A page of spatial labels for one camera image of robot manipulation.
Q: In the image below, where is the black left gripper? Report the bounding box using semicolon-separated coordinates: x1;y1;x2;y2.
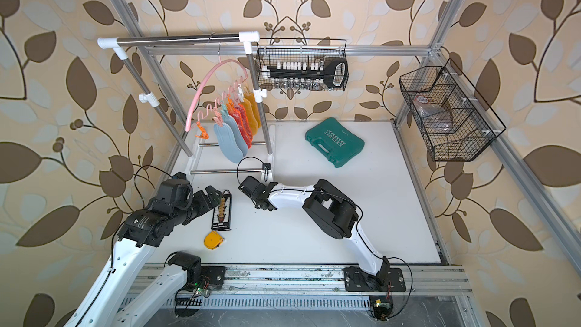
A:
173;184;225;227

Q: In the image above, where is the light blue insole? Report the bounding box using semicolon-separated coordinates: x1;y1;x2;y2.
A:
221;104;248;157
213;120;244;164

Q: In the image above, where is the pink multi-clip hanger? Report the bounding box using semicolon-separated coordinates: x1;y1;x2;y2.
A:
185;58;251;133

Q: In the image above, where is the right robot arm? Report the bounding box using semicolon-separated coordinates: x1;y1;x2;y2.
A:
238;176;390;280

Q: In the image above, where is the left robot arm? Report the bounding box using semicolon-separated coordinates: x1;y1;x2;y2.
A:
65;173;224;326

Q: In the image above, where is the yellow tape measure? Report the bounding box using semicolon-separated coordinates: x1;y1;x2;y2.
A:
204;230;225;250

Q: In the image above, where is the orange clothes peg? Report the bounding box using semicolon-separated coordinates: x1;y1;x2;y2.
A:
196;122;210;140

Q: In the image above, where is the orange yellow insole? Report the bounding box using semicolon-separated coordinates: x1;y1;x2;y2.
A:
245;91;261;129
241;95;258;136

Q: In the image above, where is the red insole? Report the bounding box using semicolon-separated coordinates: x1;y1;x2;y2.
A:
227;98;252;148
234;100;253;148

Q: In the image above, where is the green plastic tool case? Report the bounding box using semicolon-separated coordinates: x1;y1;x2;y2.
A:
305;117;365;168

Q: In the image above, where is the black socket bit set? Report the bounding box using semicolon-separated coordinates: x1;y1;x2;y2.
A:
260;58;349;91

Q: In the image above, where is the white clothes rack with steel bars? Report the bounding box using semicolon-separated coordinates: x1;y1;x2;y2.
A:
97;30;277;183

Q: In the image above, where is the plastic bag in basket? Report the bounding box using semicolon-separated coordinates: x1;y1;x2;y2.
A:
413;96;453;133

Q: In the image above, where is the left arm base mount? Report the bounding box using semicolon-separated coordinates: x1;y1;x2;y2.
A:
164;251;226;318

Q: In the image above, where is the aluminium frame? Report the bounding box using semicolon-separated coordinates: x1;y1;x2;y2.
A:
67;0;581;327

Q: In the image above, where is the black wire basket back wall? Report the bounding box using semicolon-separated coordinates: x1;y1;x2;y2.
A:
254;38;350;92

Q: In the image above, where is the black wire basket wall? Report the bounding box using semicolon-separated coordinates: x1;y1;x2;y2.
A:
399;59;506;162
254;38;350;92

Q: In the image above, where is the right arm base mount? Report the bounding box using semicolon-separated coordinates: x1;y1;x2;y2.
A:
343;257;407;292

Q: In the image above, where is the small electronics board with wires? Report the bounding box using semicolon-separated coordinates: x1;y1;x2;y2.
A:
369;296;393;321

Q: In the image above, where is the black wire basket right wall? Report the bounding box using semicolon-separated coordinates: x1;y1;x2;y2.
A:
399;59;506;162

